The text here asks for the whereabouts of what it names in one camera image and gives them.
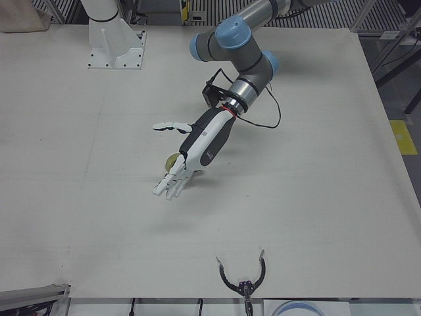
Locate long black looped cable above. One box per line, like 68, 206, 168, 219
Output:
237, 84, 282, 130

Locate short black camera cable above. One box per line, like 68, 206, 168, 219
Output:
206, 67, 237, 87

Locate black curved claw bracket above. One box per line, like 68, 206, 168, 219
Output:
215, 248, 267, 316

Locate yellow black post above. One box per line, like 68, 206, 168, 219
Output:
179, 0, 192, 24

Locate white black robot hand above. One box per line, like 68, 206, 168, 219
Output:
151, 106, 237, 201

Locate aluminium frame post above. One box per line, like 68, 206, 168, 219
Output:
349, 0, 373, 33

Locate aluminium extrusion bar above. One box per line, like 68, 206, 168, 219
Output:
0, 282, 72, 302

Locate black stand legs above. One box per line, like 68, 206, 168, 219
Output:
370, 13, 421, 115

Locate yellow-green tennis ball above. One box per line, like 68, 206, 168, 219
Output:
164, 153, 181, 173

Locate ribbed metal grating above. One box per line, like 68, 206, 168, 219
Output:
274, 0, 407, 31

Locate blue white ring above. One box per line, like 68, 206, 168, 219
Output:
273, 300, 350, 316

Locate beige fabric sheet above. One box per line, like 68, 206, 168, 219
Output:
0, 0, 51, 34

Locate white pedestal mount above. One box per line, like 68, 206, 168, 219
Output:
80, 0, 148, 71

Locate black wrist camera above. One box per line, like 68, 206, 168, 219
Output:
201, 80, 228, 109

